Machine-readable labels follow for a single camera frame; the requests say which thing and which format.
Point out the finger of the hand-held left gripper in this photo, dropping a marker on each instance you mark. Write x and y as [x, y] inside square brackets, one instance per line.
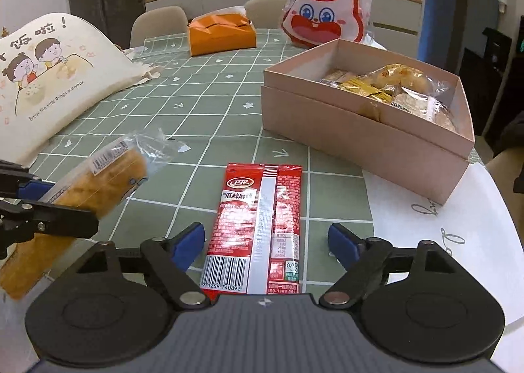
[61, 221]
[32, 188]

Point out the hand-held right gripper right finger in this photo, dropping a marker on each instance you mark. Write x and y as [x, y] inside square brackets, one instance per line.
[342, 240]

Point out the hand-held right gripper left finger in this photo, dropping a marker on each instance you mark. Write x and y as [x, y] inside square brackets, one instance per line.
[188, 246]

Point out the red spicy snack packet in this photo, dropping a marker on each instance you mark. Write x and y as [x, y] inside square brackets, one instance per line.
[249, 230]

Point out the long bread clear packet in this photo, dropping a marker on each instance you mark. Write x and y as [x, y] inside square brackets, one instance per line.
[110, 180]

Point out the pink cardboard box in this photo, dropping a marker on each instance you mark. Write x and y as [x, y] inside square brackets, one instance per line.
[360, 144]

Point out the white script table mat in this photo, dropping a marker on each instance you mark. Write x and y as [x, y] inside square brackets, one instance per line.
[446, 217]

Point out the cartoon print canvas bag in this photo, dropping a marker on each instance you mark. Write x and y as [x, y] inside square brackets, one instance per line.
[61, 82]

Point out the green checked tablecloth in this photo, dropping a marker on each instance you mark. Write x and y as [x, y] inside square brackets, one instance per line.
[204, 111]

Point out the round pastry clear packet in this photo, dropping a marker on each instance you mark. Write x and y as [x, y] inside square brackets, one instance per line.
[405, 78]

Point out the beige dining chair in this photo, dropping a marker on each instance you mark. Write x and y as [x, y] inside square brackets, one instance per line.
[266, 11]
[159, 25]

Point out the orange tissue box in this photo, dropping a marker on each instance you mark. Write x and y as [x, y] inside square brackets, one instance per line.
[221, 35]

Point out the red rabbit face bag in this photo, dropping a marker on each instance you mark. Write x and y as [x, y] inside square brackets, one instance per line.
[325, 9]

